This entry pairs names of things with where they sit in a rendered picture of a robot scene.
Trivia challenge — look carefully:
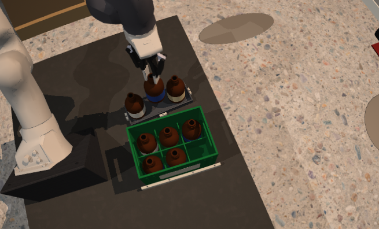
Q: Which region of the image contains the green bottle crate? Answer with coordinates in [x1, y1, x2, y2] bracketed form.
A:
[130, 106, 218, 185]

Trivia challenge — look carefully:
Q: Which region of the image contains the brown glass bottle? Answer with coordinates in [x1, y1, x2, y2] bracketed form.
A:
[165, 147, 186, 168]
[166, 75, 185, 104]
[182, 119, 202, 142]
[159, 127, 180, 149]
[143, 73, 165, 104]
[137, 133, 159, 156]
[124, 93, 146, 120]
[142, 155, 164, 174]

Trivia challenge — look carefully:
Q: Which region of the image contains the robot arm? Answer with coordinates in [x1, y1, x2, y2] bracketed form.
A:
[0, 0, 163, 176]

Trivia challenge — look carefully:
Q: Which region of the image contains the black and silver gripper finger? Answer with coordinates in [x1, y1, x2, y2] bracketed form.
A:
[126, 44, 150, 81]
[146, 53, 167, 84]

